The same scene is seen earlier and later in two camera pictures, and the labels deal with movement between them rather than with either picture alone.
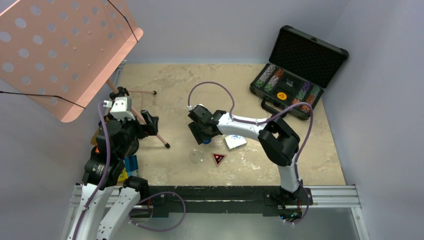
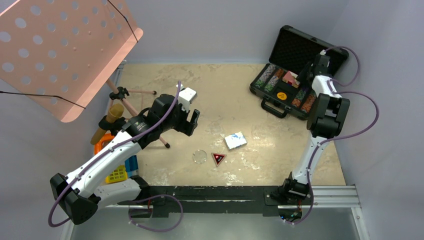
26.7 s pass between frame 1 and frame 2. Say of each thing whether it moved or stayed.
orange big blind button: stayed
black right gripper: moved
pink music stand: stayed
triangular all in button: stayed
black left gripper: moved
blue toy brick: stayed
